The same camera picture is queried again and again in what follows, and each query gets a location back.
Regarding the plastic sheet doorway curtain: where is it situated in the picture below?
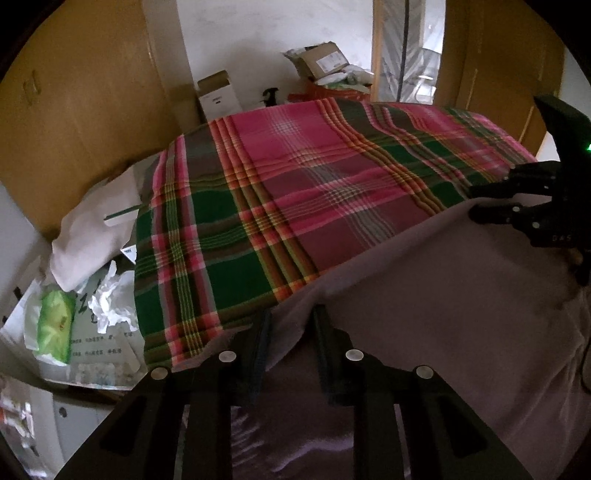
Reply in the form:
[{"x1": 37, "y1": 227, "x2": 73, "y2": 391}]
[{"x1": 378, "y1": 0, "x2": 446, "y2": 105}]

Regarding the black hanging cable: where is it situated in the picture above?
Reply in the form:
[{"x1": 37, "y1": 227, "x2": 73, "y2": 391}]
[{"x1": 397, "y1": 0, "x2": 412, "y2": 103}]

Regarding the white drawer cabinet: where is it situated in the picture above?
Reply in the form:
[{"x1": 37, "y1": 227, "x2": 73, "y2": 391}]
[{"x1": 1, "y1": 375, "x2": 112, "y2": 479}]

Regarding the brown cardboard box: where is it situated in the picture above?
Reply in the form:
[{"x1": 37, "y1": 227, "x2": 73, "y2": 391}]
[{"x1": 283, "y1": 42, "x2": 349, "y2": 80}]

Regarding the black pump bottle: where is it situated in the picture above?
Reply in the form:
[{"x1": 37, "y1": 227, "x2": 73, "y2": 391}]
[{"x1": 263, "y1": 87, "x2": 279, "y2": 108}]

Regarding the wooden wardrobe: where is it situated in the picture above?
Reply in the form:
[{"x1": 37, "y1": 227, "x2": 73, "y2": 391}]
[{"x1": 1, "y1": 1, "x2": 199, "y2": 239}]

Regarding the crumpled white paper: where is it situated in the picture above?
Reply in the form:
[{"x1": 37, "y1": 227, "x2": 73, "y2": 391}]
[{"x1": 88, "y1": 260, "x2": 138, "y2": 334}]

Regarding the red green plaid blanket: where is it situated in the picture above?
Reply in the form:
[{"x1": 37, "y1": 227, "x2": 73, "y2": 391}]
[{"x1": 134, "y1": 98, "x2": 534, "y2": 367}]

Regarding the green tissue pack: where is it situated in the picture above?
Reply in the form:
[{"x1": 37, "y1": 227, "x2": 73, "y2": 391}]
[{"x1": 35, "y1": 290, "x2": 75, "y2": 365}]

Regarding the white cardboard box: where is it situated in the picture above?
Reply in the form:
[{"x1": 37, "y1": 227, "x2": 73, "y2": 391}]
[{"x1": 197, "y1": 70, "x2": 242, "y2": 121}]

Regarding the wooden door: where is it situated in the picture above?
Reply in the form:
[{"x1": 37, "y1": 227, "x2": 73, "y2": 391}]
[{"x1": 434, "y1": 0, "x2": 565, "y2": 155}]

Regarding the purple fleece sweater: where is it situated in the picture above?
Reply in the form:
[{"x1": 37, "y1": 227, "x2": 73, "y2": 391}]
[{"x1": 172, "y1": 197, "x2": 591, "y2": 480}]

